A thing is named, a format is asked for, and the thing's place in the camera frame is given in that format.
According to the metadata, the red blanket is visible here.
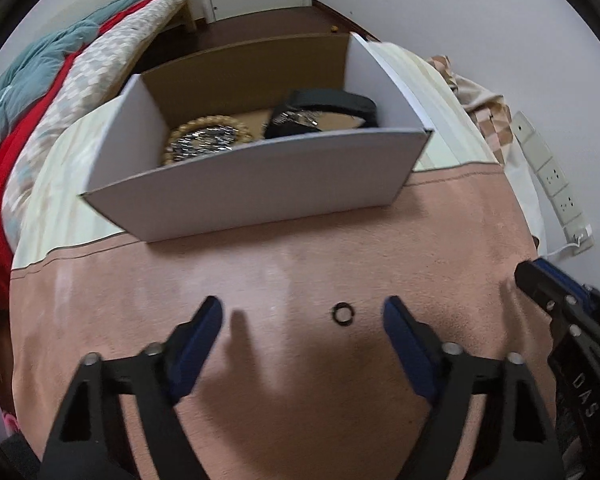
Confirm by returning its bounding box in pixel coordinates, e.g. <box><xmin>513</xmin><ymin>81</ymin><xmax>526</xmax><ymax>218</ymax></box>
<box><xmin>0</xmin><ymin>6</ymin><xmax>132</xmax><ymax>310</ymax></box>

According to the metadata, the silver chain bracelet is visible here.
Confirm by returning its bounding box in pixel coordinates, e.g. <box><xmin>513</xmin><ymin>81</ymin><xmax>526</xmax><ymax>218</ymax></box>
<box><xmin>168</xmin><ymin>124</ymin><xmax>242</xmax><ymax>162</ymax></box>

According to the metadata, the checkered beige mattress pad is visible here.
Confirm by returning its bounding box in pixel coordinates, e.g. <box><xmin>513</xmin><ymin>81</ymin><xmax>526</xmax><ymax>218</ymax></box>
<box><xmin>0</xmin><ymin>0</ymin><xmax>185</xmax><ymax>252</ymax></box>

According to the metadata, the wooden bead bracelet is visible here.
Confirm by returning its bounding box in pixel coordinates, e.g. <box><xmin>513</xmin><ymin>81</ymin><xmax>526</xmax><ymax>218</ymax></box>
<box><xmin>160</xmin><ymin>115</ymin><xmax>256</xmax><ymax>167</ymax></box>

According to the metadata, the white power strip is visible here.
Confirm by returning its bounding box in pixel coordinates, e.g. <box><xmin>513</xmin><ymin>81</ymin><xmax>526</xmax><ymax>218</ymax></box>
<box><xmin>510</xmin><ymin>112</ymin><xmax>590</xmax><ymax>243</ymax></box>

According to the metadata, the white charger with cable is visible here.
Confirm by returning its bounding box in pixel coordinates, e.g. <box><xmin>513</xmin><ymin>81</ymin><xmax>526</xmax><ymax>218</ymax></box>
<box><xmin>539</xmin><ymin>224</ymin><xmax>594</xmax><ymax>260</ymax></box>

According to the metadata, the black ring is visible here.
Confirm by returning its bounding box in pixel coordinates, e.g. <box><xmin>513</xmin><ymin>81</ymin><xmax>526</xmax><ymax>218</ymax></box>
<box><xmin>331</xmin><ymin>301</ymin><xmax>356</xmax><ymax>328</ymax></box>

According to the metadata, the pink striped table cloth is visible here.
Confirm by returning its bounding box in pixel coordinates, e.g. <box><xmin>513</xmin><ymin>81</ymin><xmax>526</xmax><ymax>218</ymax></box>
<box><xmin>8</xmin><ymin>41</ymin><xmax>560</xmax><ymax>480</ymax></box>

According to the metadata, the thin silver pendant necklace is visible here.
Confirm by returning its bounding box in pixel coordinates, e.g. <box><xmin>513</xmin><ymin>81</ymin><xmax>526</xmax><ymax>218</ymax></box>
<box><xmin>272</xmin><ymin>109</ymin><xmax>322</xmax><ymax>129</ymax></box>

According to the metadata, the teal blue quilt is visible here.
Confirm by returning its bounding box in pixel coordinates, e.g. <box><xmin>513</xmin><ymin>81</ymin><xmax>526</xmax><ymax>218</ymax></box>
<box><xmin>0</xmin><ymin>0</ymin><xmax>143</xmax><ymax>142</ymax></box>

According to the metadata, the black smart watch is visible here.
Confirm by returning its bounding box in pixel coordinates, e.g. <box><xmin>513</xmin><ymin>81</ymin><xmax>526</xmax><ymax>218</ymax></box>
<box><xmin>263</xmin><ymin>88</ymin><xmax>378</xmax><ymax>140</ymax></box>

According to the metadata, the white cardboard box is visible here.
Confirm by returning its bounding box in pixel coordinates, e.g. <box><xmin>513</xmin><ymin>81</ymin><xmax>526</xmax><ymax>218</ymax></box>
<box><xmin>82</xmin><ymin>34</ymin><xmax>434</xmax><ymax>242</ymax></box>

